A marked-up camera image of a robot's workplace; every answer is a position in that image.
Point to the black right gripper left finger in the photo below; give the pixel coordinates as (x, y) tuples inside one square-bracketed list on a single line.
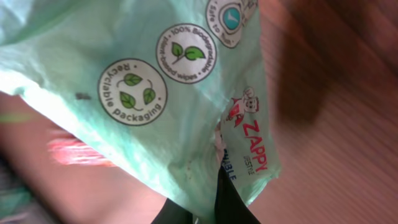
[(172, 213)]

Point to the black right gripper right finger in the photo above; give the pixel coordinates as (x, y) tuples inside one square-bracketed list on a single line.
[(229, 208)]

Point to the light teal wipes packet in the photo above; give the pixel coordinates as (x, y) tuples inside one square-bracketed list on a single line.
[(168, 90)]

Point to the red chocolate bar wrapper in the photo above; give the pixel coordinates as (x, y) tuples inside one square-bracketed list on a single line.
[(67, 149)]

